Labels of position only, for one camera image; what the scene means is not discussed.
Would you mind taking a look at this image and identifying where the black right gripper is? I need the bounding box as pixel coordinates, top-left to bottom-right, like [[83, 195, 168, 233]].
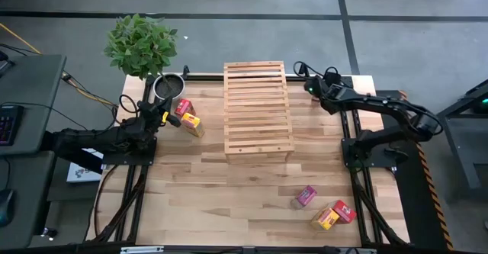
[[303, 77, 340, 114]]

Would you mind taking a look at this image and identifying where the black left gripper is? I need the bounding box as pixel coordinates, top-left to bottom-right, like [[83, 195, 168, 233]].
[[149, 95, 182, 130]]

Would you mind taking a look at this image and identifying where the red cereal box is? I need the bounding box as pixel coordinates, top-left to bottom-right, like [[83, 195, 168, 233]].
[[328, 199, 358, 224], [174, 98, 196, 118]]

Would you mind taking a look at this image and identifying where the yellow cereal box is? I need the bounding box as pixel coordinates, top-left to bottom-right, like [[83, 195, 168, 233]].
[[180, 112, 206, 138], [310, 207, 340, 231]]

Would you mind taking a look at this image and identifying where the pink cereal box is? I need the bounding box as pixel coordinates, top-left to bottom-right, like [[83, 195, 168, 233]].
[[290, 185, 318, 211]]

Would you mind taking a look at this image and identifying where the wooden slatted shelf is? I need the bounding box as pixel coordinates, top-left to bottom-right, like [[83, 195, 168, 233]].
[[223, 60, 295, 166]]

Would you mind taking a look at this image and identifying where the green plant in white pot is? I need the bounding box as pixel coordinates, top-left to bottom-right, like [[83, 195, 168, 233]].
[[103, 12, 187, 101]]

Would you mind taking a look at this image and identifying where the white printed box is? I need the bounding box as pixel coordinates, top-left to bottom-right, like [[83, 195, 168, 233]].
[[66, 148, 104, 184]]

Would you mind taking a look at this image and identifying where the grey desk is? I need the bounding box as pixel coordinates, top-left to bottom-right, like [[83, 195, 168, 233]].
[[0, 53, 68, 156], [0, 150, 58, 249]]

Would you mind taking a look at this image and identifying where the black platform with hazard stripe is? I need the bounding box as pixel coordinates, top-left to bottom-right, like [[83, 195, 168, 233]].
[[375, 89, 455, 252]]

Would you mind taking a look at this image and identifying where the dark grey metal cart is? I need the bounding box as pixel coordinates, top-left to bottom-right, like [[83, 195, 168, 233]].
[[436, 79, 488, 190]]

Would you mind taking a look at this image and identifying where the backlit black keyboard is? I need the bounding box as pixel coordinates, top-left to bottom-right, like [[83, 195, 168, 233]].
[[0, 104, 24, 147]]

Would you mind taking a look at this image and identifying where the black computer mouse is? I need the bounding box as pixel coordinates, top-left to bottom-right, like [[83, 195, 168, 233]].
[[0, 188, 16, 227]]

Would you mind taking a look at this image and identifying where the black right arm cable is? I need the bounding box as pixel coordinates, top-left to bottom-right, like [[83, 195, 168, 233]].
[[292, 60, 340, 84]]

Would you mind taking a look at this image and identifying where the black aluminium table frame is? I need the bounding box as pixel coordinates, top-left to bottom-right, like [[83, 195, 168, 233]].
[[86, 72, 411, 254]]

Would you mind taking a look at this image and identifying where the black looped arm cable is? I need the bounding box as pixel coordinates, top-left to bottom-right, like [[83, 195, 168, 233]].
[[119, 93, 141, 126]]

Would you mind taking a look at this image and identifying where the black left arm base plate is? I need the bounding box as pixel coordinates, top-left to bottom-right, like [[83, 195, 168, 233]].
[[101, 137, 158, 166]]

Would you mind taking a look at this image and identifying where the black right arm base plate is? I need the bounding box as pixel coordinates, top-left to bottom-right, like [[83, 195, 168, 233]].
[[341, 137, 398, 169]]

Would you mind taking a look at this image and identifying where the black desk cable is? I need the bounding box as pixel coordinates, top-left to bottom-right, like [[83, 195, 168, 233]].
[[0, 101, 89, 131]]

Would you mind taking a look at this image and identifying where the silver metal bracket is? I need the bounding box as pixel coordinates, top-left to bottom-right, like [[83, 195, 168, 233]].
[[120, 246, 165, 254]]

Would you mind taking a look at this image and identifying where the yellow cable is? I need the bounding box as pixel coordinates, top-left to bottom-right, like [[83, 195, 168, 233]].
[[0, 21, 117, 108]]

